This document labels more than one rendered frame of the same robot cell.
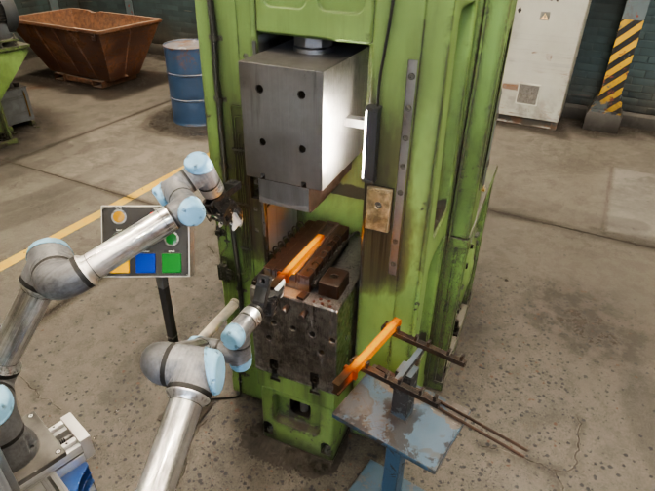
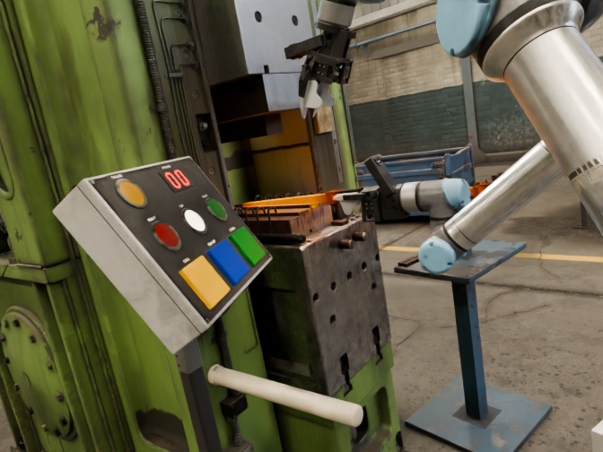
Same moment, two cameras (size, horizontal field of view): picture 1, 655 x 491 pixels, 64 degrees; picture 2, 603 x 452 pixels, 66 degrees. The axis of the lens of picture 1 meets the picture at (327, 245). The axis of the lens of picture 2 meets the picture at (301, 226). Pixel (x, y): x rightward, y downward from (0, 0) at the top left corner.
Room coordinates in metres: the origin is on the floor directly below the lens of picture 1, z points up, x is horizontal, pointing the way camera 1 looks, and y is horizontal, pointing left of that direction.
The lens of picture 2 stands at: (1.31, 1.43, 1.22)
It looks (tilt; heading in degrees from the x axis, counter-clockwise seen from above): 12 degrees down; 287
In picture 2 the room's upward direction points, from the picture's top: 10 degrees counter-clockwise
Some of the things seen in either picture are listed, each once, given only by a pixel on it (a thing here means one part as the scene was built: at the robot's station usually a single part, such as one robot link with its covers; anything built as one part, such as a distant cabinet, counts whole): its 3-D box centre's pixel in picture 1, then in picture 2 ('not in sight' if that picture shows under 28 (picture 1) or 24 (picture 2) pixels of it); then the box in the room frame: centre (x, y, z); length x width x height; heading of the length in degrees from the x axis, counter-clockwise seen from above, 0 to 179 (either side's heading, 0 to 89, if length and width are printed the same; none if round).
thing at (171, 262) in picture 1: (172, 263); (246, 247); (1.69, 0.60, 1.01); 0.07 x 0.05 x 0.07; 92
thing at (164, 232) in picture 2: not in sight; (166, 235); (1.73, 0.81, 1.09); 0.05 x 0.03 x 0.04; 67
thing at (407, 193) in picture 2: (250, 318); (413, 196); (1.38, 0.25, 1.00); 0.08 x 0.05 x 0.08; 67
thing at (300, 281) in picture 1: (308, 251); (259, 219); (1.87, 0.08, 0.96); 0.42 x 0.20 x 0.09; 157
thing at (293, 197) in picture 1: (308, 172); (237, 104); (1.87, 0.08, 1.32); 0.42 x 0.20 x 0.10; 157
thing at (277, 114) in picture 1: (319, 111); (230, 18); (1.85, 0.04, 1.56); 0.42 x 0.39 x 0.40; 157
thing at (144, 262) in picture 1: (145, 263); (227, 263); (1.69, 0.70, 1.01); 0.07 x 0.05 x 0.07; 92
